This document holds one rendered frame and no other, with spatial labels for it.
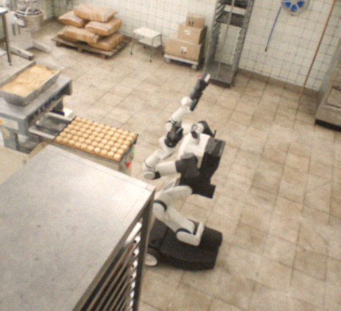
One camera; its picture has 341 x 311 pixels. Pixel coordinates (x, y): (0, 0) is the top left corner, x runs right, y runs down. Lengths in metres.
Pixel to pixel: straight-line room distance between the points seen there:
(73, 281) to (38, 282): 0.10
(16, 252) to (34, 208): 0.17
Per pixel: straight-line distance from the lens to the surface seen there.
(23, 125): 2.88
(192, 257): 3.22
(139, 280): 1.81
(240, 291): 3.35
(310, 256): 3.84
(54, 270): 1.14
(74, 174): 1.39
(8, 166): 3.31
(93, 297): 1.36
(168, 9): 6.74
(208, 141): 2.62
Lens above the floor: 2.77
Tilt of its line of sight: 37 degrees down
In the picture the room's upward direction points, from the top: 9 degrees clockwise
